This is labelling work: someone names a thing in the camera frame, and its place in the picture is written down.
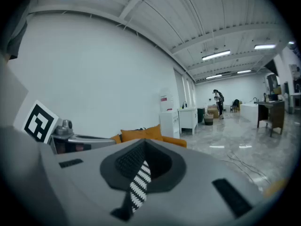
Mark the orange cushion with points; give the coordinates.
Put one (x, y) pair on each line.
(138, 134)

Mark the white sink cabinet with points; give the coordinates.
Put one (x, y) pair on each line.
(188, 119)

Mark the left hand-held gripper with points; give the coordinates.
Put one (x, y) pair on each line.
(38, 122)

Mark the black white patterned pillow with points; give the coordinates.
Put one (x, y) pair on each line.
(141, 185)

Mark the chair with dark jacket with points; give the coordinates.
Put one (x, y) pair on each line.
(235, 103)

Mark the grey fisheye gripper camera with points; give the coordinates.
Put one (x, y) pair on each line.
(65, 126)

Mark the orange sofa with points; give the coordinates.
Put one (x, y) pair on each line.
(174, 141)

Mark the clear water dispenser bottle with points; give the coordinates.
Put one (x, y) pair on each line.
(166, 100)

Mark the dark wooden table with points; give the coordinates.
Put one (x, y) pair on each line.
(275, 112)

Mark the person's grey shirt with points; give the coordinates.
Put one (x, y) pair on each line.
(16, 39)

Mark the white island counter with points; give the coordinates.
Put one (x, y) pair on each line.
(248, 113)

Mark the dark waste bin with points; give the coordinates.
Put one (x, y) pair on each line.
(201, 115)

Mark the long ceiling light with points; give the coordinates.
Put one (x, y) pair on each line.
(216, 55)
(264, 46)
(244, 71)
(214, 76)

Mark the cardboard box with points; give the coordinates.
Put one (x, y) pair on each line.
(212, 110)

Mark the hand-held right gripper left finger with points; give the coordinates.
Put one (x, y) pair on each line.
(82, 185)

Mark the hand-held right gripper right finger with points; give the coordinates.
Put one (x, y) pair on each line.
(200, 173)

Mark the white water dispenser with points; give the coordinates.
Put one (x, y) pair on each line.
(169, 123)

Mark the woven basket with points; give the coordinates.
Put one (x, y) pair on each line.
(208, 120)

